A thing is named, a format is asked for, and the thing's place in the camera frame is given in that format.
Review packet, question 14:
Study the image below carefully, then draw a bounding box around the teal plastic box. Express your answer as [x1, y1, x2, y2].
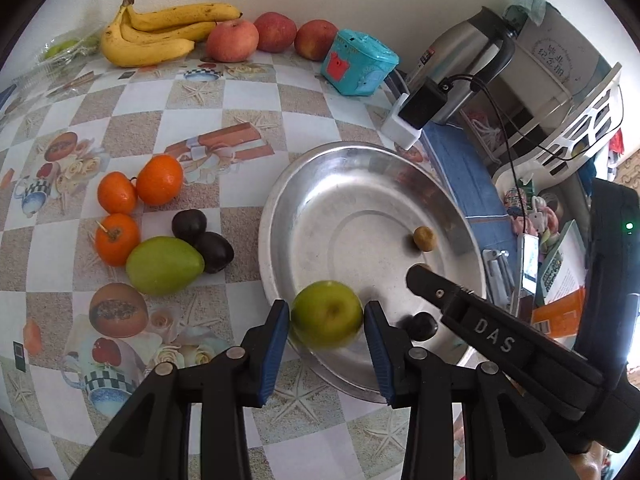
[320, 29, 400, 97]

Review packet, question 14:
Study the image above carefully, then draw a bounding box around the round green apple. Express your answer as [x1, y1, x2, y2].
[290, 280, 364, 348]

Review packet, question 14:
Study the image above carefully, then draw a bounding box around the large orange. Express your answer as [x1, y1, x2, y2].
[136, 154, 184, 207]

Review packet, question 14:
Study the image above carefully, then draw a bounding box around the yellow banana bunch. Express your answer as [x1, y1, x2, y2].
[100, 0, 244, 68]

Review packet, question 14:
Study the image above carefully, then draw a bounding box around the blue cloth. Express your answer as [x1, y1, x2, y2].
[422, 122, 517, 261]

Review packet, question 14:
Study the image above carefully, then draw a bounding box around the orange book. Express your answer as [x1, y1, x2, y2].
[530, 287, 587, 337]

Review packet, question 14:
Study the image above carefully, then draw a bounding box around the dark purple plum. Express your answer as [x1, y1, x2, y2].
[171, 208, 208, 246]
[192, 231, 235, 274]
[404, 311, 438, 342]

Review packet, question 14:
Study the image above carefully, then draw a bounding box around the white plastic basket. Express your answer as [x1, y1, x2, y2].
[492, 62, 626, 183]

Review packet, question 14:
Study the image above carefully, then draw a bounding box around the green mango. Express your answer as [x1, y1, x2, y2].
[125, 236, 206, 296]

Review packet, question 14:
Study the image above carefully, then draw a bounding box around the green fruit in bag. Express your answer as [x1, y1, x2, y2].
[42, 38, 82, 61]

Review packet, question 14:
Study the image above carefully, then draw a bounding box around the dark red apple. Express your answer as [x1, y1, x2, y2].
[253, 11, 298, 54]
[294, 19, 339, 62]

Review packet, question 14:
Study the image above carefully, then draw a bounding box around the black cable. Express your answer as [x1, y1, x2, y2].
[445, 74, 626, 241]

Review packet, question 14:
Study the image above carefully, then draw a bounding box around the pale red apple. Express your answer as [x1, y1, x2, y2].
[206, 19, 260, 63]

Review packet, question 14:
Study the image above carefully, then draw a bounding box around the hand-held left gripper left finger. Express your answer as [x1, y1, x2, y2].
[70, 300, 291, 480]

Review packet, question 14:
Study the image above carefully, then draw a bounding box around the teal cloth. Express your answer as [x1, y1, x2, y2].
[502, 0, 551, 27]

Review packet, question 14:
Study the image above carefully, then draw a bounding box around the smartphone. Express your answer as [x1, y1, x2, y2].
[520, 232, 541, 293]

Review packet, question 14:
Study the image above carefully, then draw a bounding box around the round metal plate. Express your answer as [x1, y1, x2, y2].
[258, 142, 488, 403]

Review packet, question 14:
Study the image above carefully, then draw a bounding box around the small orange with stem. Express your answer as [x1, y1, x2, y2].
[95, 213, 141, 267]

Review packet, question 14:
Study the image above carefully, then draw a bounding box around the stainless steel kettle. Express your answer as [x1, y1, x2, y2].
[407, 6, 517, 126]

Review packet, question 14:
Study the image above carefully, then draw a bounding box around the clear plastic bag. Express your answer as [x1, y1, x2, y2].
[15, 25, 108, 97]

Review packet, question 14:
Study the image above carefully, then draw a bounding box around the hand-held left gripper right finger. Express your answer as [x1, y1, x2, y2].
[364, 301, 576, 480]

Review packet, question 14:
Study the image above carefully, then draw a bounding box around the black power adapter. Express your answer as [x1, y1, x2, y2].
[402, 78, 453, 128]

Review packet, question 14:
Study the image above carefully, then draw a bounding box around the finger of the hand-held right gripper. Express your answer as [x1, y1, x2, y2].
[406, 264, 606, 417]

